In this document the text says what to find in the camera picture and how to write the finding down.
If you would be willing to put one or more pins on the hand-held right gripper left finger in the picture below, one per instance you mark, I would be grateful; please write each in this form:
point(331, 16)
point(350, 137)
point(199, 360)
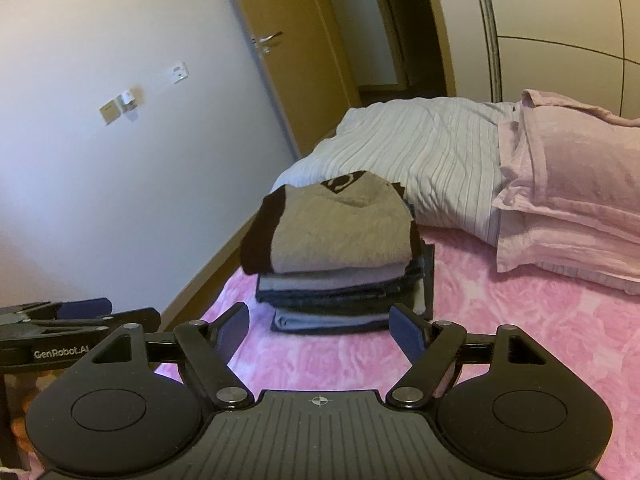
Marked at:
point(235, 332)

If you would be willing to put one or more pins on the grey and brown sweater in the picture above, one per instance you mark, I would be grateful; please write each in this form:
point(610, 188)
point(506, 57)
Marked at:
point(330, 230)

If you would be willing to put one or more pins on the grey-blue garment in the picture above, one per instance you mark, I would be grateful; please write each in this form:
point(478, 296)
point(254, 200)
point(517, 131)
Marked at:
point(310, 322)

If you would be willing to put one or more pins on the light grey garment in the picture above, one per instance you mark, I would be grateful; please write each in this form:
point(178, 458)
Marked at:
point(325, 281)

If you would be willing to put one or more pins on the wooden door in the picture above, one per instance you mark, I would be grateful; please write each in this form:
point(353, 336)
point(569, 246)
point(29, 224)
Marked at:
point(300, 85)

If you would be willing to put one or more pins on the white striped quilt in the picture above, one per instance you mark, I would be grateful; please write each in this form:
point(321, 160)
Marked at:
point(425, 160)

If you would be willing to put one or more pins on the pink floral blanket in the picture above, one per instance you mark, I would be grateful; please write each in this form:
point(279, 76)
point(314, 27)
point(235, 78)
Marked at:
point(525, 325)

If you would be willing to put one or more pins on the beige wall switch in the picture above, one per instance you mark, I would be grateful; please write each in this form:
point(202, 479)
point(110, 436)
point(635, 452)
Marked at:
point(109, 112)

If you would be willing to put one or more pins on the pink pillow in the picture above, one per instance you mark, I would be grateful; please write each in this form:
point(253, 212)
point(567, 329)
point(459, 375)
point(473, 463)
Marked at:
point(550, 255)

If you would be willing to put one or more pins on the folded lilac blanket stack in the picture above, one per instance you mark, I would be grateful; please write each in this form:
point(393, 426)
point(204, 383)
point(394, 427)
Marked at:
point(575, 160)

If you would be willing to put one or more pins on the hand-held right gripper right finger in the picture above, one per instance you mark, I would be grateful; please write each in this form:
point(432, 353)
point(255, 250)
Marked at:
point(407, 335)

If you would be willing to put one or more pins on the white wardrobe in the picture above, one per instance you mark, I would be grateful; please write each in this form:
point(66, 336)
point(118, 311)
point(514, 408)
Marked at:
point(550, 10)

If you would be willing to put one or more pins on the white wall switch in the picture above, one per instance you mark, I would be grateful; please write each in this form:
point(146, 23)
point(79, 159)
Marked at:
point(179, 71)

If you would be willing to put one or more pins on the white plug adapter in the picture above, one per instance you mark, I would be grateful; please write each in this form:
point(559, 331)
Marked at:
point(128, 101)

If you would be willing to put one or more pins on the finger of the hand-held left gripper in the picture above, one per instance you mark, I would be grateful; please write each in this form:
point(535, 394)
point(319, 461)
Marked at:
point(85, 307)
point(140, 317)

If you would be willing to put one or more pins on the navy striped garment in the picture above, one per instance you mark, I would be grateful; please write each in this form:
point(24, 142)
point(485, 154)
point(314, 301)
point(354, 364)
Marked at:
point(340, 301)

